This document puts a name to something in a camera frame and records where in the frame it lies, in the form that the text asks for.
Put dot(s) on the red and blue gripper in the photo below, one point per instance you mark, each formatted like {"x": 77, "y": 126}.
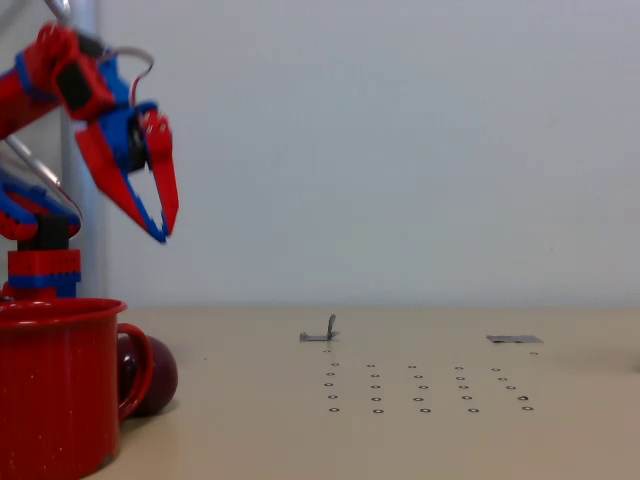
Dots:
{"x": 131, "y": 131}

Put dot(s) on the dark purple plum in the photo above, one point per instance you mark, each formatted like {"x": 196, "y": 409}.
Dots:
{"x": 162, "y": 375}

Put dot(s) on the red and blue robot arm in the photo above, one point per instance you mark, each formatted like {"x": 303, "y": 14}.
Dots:
{"x": 30, "y": 105}

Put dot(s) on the red speckled enamel mug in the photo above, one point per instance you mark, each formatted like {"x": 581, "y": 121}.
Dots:
{"x": 50, "y": 390}

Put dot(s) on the flat grey metal plate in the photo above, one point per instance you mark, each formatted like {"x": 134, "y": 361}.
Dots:
{"x": 514, "y": 339}

